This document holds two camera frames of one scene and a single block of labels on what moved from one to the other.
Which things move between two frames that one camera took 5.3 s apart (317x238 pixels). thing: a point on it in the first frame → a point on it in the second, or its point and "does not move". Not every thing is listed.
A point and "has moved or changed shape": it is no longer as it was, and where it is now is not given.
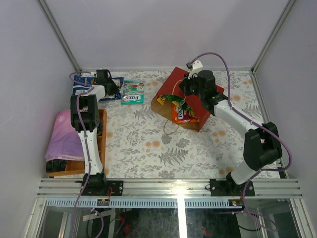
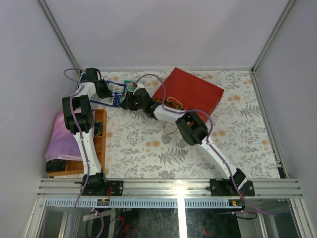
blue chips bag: (80, 81) has moved or changed shape
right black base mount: (228, 187) does not move
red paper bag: (171, 86) does not move
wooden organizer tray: (73, 167) does not move
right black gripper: (184, 85) → (126, 104)
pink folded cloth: (64, 141) does not move
